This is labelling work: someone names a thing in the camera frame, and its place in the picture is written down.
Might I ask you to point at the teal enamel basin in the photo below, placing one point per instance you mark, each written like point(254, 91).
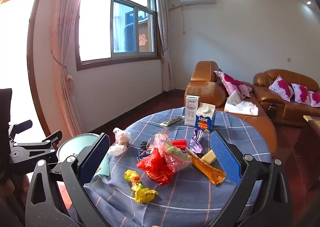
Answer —
point(75, 144)

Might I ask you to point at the orange leather armchair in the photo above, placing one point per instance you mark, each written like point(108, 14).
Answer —
point(202, 84)

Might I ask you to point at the beige tied curtain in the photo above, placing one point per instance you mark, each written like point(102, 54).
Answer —
point(165, 41)
point(67, 66)

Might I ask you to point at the round ceiling light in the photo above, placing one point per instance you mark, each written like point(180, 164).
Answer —
point(309, 2)

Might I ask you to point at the wooden coffee table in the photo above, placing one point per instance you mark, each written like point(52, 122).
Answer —
point(308, 141)

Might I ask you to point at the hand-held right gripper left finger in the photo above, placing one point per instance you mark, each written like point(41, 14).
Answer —
point(95, 158)

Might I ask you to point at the blue plaid tablecloth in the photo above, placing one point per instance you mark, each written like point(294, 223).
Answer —
point(187, 199)

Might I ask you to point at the red plastic bag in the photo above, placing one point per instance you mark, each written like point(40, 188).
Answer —
point(150, 162)

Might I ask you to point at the purple foil wrapper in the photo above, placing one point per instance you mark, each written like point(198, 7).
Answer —
point(196, 143)

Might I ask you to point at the white milk carton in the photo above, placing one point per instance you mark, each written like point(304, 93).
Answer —
point(191, 110)

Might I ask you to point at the orange leather sofa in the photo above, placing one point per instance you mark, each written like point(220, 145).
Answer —
point(277, 106)

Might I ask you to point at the white printed cloth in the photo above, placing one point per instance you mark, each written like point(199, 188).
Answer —
point(240, 106)

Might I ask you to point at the blue drink carton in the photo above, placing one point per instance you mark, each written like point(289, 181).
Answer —
point(205, 120)

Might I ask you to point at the blue white wrapper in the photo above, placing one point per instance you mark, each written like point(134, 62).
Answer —
point(142, 155)

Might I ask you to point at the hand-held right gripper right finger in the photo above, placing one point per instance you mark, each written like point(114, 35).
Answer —
point(225, 159)

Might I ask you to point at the white plastic bag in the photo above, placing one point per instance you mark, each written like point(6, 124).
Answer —
point(120, 141)

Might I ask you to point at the red window decal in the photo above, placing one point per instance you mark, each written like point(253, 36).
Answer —
point(142, 40)

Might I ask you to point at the sliding glass window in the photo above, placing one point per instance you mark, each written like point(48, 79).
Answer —
point(120, 29)

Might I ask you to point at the pink floral white pillow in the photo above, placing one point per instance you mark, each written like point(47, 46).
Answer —
point(301, 94)
point(232, 84)
point(281, 88)
point(315, 98)

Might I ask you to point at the clear packet with dark contents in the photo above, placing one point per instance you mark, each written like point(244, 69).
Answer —
point(172, 120)

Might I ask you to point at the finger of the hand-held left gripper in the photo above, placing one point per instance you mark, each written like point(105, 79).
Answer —
point(37, 149)
point(20, 126)

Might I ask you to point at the yellow sponge piece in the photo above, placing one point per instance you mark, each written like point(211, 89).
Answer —
point(208, 157)

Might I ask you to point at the small red wrapper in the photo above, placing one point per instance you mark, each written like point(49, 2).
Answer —
point(179, 143)

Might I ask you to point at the yellow crumpled wrapper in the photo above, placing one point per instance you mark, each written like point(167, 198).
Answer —
point(141, 192)

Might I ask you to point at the clear plastic bag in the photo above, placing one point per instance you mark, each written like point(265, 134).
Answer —
point(160, 140)

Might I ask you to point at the orange snack wrapper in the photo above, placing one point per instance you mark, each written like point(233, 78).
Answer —
point(207, 170)

